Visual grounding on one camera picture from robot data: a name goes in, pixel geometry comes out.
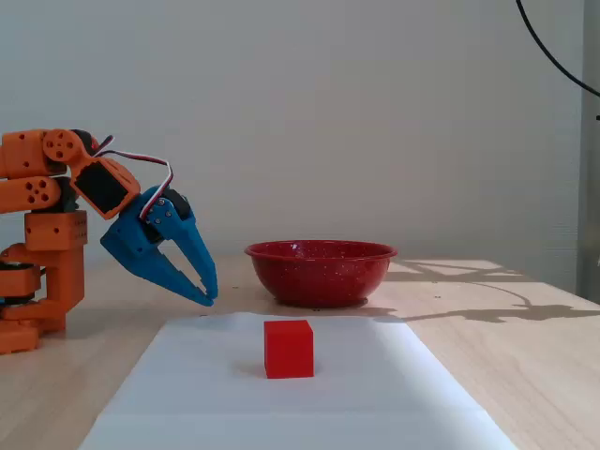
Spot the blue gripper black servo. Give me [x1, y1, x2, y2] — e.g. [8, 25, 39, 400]
[99, 184, 220, 308]

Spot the red cube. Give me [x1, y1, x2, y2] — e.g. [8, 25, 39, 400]
[262, 319, 315, 380]

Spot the red speckled bowl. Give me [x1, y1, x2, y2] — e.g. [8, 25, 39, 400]
[244, 239, 399, 309]

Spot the white paper sheet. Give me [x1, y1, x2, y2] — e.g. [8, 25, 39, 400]
[77, 310, 519, 450]

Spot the red white black servo wire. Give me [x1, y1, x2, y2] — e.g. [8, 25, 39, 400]
[91, 135, 176, 220]

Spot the black hanging cable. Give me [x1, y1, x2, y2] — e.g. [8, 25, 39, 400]
[515, 0, 600, 98]

